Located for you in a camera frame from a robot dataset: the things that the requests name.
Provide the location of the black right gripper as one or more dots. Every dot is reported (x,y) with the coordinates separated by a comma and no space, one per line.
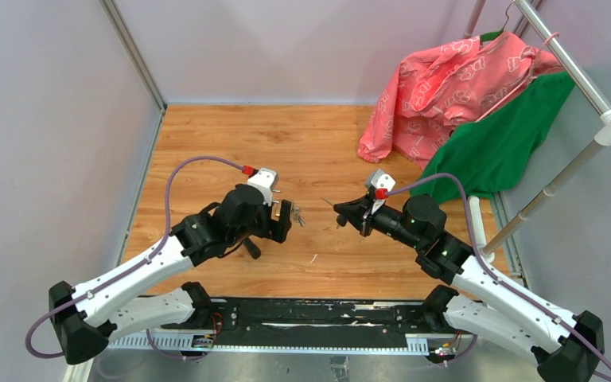
(358,208)

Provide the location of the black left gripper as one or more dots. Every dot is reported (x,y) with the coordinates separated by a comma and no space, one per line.
(273,229)

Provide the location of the black-headed key bunch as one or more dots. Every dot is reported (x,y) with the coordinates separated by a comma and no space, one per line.
(332,208)

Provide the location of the brass padlock steel shackle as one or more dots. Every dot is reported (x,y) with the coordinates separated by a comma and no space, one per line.
(275,211)

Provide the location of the black padlock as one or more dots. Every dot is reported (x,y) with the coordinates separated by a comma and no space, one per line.
(252,249)

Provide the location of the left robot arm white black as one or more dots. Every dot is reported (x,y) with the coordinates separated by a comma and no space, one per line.
(89,316)

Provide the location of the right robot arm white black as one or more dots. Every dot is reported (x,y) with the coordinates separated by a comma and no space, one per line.
(477,298)

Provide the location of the pink patterned garment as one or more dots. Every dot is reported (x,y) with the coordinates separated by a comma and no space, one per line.
(434,91)

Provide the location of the green garment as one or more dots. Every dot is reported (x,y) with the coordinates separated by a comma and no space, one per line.
(490,156)

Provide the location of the metal clothes rack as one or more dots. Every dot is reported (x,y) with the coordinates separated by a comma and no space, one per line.
(563,249)

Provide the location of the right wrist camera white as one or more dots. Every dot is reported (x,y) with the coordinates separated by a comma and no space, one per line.
(379,184)

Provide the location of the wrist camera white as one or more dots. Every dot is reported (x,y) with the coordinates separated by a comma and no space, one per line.
(264,180)
(379,184)

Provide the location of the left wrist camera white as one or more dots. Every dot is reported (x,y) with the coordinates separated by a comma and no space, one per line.
(264,180)

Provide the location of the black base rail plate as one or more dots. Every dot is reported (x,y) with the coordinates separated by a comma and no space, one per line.
(288,323)

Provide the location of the aluminium corner frame post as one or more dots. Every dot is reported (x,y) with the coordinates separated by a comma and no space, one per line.
(122,30)

